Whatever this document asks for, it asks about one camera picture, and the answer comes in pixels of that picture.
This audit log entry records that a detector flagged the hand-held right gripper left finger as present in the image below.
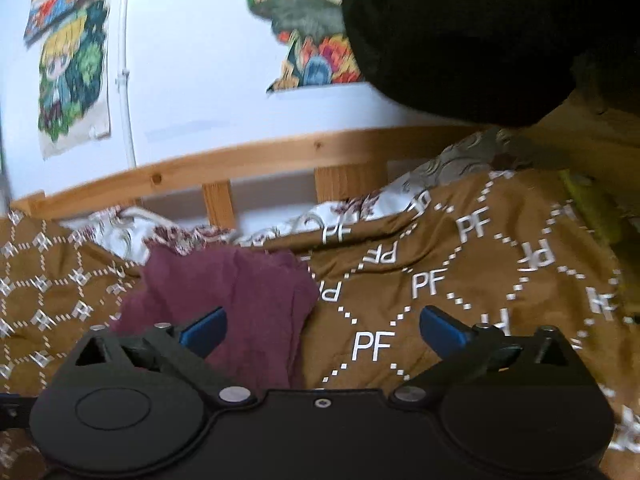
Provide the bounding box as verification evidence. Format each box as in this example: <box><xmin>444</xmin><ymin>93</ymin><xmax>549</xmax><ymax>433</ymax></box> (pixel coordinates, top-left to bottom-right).
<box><xmin>62</xmin><ymin>306</ymin><xmax>258</xmax><ymax>407</ymax></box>

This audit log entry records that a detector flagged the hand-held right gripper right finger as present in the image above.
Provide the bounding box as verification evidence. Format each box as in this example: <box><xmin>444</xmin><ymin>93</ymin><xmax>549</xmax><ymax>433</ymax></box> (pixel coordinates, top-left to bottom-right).
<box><xmin>387</xmin><ymin>304</ymin><xmax>582</xmax><ymax>408</ymax></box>

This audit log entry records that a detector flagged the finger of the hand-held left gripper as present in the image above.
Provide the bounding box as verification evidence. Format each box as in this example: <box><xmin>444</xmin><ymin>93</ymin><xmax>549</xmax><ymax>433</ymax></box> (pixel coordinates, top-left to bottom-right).
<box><xmin>0</xmin><ymin>393</ymin><xmax>40</xmax><ymax>432</ymax></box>

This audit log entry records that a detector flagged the maroon long-sleeve shirt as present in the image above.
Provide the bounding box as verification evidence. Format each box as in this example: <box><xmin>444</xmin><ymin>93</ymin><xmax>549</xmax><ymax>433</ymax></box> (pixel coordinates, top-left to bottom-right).
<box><xmin>109</xmin><ymin>246</ymin><xmax>319</xmax><ymax>392</ymax></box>

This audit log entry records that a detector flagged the brown patterned blanket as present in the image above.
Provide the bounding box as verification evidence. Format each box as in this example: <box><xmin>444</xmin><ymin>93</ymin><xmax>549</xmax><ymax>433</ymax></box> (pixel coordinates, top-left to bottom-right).
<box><xmin>0</xmin><ymin>167</ymin><xmax>640</xmax><ymax>480</ymax></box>

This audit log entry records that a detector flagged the yellow-green cloth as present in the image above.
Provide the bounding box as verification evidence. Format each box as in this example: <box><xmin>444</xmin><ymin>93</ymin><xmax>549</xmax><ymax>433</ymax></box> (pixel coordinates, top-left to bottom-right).
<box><xmin>557</xmin><ymin>169</ymin><xmax>640</xmax><ymax>323</ymax></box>

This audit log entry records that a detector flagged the blond cartoon character poster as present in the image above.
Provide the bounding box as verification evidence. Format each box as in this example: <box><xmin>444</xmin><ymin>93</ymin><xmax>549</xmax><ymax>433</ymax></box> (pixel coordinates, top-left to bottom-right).
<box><xmin>38</xmin><ymin>0</ymin><xmax>113</xmax><ymax>162</ymax></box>

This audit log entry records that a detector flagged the black jacket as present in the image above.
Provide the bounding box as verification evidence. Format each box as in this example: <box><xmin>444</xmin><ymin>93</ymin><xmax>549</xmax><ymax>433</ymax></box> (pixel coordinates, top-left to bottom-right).
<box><xmin>341</xmin><ymin>0</ymin><xmax>640</xmax><ymax>128</ymax></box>

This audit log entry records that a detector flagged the wooden bed frame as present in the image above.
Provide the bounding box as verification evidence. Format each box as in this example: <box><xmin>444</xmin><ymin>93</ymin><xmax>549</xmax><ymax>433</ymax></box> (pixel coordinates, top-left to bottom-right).
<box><xmin>10</xmin><ymin>125</ymin><xmax>481</xmax><ymax>233</ymax></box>

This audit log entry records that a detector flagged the white wall pipe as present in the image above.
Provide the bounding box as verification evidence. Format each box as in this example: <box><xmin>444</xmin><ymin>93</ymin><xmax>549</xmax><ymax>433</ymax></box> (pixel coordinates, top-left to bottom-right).
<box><xmin>115</xmin><ymin>0</ymin><xmax>139</xmax><ymax>169</ymax></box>

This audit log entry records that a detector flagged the colourful landscape wall poster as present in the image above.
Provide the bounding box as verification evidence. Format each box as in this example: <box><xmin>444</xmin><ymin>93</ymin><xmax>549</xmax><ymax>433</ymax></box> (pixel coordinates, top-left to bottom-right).
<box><xmin>244</xmin><ymin>0</ymin><xmax>367</xmax><ymax>95</ymax></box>

